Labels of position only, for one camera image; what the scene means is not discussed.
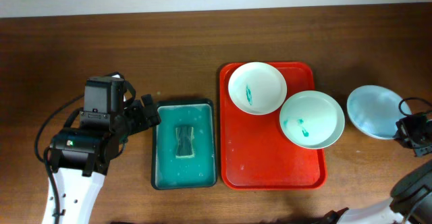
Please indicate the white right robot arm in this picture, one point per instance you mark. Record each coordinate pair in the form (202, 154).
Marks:
(410, 198)

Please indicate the white plate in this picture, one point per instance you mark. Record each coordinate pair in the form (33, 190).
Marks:
(257, 88)
(312, 119)
(374, 110)

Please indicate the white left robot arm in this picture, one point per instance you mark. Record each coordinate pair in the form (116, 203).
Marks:
(77, 159)

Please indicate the dark green water tray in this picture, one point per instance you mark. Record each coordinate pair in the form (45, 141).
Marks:
(170, 173)

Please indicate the red plastic tray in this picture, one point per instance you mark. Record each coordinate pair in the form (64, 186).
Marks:
(256, 155)

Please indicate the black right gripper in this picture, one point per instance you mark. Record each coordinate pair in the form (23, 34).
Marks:
(405, 133)

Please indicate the green cleaning sponge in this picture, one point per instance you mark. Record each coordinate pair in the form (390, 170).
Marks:
(185, 137)

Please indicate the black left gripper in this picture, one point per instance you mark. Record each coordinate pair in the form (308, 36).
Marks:
(142, 113)

